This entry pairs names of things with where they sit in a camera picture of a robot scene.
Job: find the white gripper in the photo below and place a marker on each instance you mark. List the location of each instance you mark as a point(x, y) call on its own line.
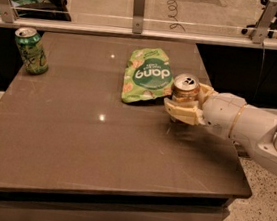
point(219, 111)

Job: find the orange soda can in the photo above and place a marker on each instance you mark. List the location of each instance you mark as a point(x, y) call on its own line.
point(185, 88)

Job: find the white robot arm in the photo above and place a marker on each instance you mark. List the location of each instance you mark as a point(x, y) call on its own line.
point(256, 131)

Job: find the green rice chip bag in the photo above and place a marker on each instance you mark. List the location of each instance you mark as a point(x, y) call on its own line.
point(147, 76)

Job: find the green soda can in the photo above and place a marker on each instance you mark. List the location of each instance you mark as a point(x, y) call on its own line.
point(31, 50)

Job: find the right metal glass bracket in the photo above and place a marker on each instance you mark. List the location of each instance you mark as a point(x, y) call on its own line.
point(263, 24)

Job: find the middle metal glass bracket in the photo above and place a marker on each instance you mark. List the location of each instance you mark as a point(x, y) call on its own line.
point(138, 16)

